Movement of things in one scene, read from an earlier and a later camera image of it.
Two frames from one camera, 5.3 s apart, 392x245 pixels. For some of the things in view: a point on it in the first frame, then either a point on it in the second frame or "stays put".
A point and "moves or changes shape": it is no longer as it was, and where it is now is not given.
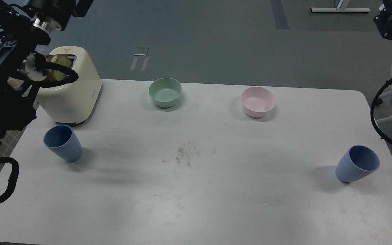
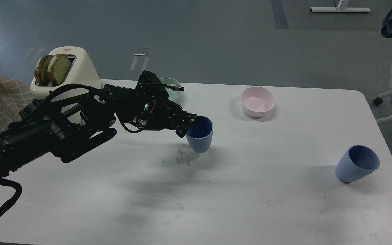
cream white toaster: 77,102 stays put
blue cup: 61,140 moves or changes shape
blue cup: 356,163 stays put
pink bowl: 257,101 stays put
